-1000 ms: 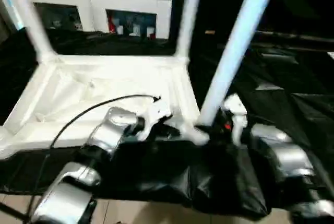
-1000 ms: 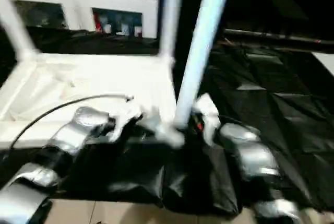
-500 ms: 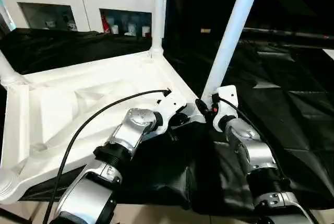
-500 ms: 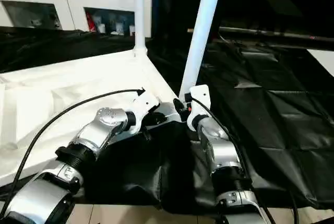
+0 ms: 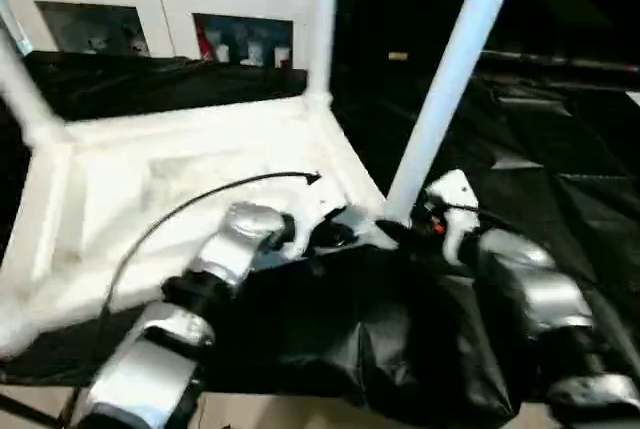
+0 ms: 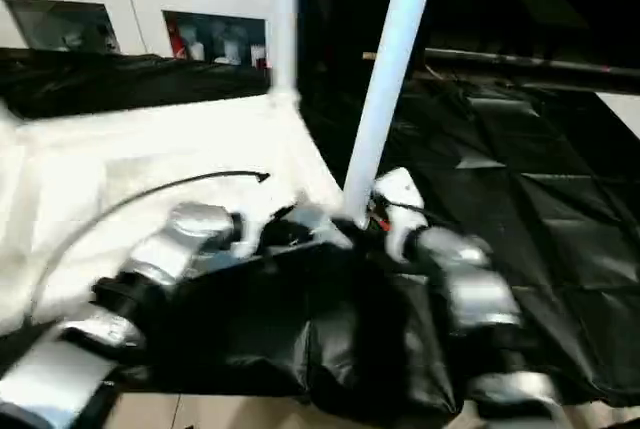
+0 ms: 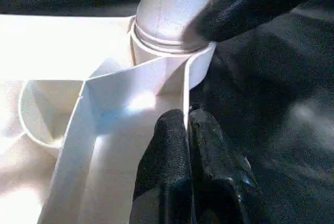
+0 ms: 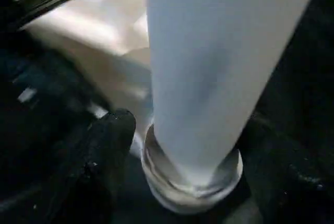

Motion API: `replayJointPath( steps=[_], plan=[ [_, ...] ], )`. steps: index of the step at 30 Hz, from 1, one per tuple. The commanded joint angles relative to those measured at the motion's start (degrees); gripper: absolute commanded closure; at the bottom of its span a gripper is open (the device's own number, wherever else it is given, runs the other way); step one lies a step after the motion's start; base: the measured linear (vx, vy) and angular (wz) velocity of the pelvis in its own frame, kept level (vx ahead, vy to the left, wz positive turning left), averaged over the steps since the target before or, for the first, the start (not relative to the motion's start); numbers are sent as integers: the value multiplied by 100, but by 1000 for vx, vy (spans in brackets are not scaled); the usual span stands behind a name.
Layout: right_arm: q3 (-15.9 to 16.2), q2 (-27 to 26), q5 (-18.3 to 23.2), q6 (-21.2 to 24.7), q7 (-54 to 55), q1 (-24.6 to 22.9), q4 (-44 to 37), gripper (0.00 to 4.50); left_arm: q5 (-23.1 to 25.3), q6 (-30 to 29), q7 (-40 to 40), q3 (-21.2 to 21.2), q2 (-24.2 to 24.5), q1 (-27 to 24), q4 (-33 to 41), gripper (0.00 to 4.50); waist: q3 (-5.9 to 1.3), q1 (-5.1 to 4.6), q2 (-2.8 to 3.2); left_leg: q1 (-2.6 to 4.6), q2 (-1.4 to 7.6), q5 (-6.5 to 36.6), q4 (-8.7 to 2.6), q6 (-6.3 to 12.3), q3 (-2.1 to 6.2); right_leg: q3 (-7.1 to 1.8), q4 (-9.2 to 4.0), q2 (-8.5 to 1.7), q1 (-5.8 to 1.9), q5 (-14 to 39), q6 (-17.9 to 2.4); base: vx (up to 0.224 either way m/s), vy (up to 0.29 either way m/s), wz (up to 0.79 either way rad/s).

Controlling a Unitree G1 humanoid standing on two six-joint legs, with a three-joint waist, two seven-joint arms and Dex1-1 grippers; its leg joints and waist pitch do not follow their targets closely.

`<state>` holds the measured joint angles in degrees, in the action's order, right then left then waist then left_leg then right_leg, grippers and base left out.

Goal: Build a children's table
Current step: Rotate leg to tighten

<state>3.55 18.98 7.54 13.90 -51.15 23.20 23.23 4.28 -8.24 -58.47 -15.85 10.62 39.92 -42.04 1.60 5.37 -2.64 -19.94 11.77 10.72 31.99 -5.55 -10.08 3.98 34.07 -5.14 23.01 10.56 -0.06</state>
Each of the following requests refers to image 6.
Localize white plastic table leg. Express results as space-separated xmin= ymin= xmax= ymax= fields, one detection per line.
xmin=341 ymin=0 xmax=442 ymax=228
xmin=267 ymin=0 xmax=304 ymax=111

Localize white plastic table top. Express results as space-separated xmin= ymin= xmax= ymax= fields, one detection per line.
xmin=0 ymin=91 xmax=361 ymax=338

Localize black plastic mat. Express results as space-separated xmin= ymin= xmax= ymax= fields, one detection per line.
xmin=0 ymin=46 xmax=640 ymax=420

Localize red box in cabinet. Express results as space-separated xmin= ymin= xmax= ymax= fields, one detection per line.
xmin=169 ymin=21 xmax=189 ymax=60

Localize white flat board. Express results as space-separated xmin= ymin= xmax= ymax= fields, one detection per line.
xmin=594 ymin=91 xmax=640 ymax=143

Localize black left camera cable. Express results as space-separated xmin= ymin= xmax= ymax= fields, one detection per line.
xmin=19 ymin=170 xmax=272 ymax=330

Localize dark metal rail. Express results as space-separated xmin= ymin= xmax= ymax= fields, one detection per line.
xmin=423 ymin=47 xmax=640 ymax=81

